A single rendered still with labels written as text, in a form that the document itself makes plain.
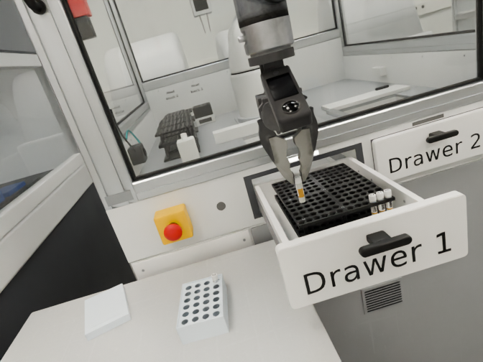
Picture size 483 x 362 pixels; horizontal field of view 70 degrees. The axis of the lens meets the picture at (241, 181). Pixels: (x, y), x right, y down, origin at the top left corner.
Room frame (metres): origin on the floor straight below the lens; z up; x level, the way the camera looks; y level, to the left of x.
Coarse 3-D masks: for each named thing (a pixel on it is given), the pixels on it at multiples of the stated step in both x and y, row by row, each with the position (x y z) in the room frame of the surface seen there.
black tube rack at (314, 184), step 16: (320, 176) 0.72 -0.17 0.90; (336, 176) 0.69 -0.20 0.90; (352, 176) 0.67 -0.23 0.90; (288, 192) 0.68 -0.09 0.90; (304, 192) 0.66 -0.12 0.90; (320, 192) 0.64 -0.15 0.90; (336, 192) 0.62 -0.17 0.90; (352, 192) 0.60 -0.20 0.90; (368, 192) 0.59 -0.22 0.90; (288, 208) 0.60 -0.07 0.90; (304, 208) 0.59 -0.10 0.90; (320, 208) 0.57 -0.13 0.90; (336, 208) 0.55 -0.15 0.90; (368, 208) 0.57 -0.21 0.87; (320, 224) 0.56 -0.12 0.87; (336, 224) 0.55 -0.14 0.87
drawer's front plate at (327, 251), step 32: (448, 192) 0.45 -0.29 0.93; (352, 224) 0.44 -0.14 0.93; (384, 224) 0.43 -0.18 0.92; (416, 224) 0.44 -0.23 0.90; (448, 224) 0.44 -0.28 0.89; (288, 256) 0.43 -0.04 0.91; (320, 256) 0.43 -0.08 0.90; (352, 256) 0.43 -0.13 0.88; (416, 256) 0.44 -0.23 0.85; (448, 256) 0.44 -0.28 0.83; (288, 288) 0.43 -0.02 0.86; (352, 288) 0.43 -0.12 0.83
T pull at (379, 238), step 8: (376, 232) 0.43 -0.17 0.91; (384, 232) 0.43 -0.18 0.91; (368, 240) 0.42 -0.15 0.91; (376, 240) 0.41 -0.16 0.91; (384, 240) 0.41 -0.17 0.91; (392, 240) 0.40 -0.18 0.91; (400, 240) 0.40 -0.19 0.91; (408, 240) 0.40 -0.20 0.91; (360, 248) 0.41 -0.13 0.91; (368, 248) 0.40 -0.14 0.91; (376, 248) 0.40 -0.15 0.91; (384, 248) 0.40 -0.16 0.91; (392, 248) 0.40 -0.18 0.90; (368, 256) 0.40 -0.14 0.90
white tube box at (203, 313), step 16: (192, 288) 0.59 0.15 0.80; (208, 288) 0.58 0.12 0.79; (224, 288) 0.58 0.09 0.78; (192, 304) 0.54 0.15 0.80; (208, 304) 0.53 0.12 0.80; (224, 304) 0.53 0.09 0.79; (192, 320) 0.50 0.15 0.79; (208, 320) 0.48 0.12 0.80; (224, 320) 0.48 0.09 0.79; (192, 336) 0.48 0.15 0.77; (208, 336) 0.48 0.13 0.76
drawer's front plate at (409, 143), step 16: (480, 112) 0.77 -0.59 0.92; (416, 128) 0.77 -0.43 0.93; (432, 128) 0.77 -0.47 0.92; (448, 128) 0.77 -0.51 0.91; (464, 128) 0.77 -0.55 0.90; (480, 128) 0.77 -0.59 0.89; (384, 144) 0.76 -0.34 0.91; (400, 144) 0.76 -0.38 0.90; (416, 144) 0.77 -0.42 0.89; (432, 144) 0.77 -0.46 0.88; (448, 144) 0.77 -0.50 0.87; (464, 144) 0.77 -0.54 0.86; (480, 144) 0.77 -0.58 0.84; (384, 160) 0.76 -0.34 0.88; (432, 160) 0.77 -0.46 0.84; (448, 160) 0.77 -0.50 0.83; (400, 176) 0.76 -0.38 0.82
